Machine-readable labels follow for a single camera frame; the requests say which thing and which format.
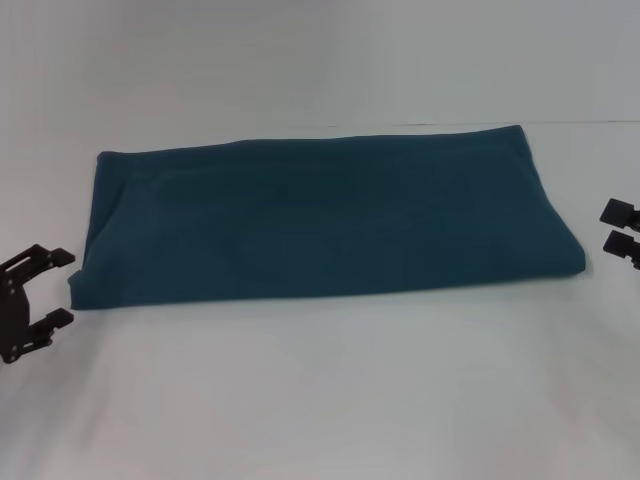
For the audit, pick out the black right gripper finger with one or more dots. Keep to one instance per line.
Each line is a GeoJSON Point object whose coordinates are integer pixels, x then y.
{"type": "Point", "coordinates": [620, 212]}
{"type": "Point", "coordinates": [622, 247]}

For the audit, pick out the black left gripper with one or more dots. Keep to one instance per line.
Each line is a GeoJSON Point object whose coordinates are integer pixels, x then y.
{"type": "Point", "coordinates": [15, 310]}

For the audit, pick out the teal blue t-shirt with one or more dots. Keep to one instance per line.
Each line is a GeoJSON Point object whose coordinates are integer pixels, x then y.
{"type": "Point", "coordinates": [325, 225]}

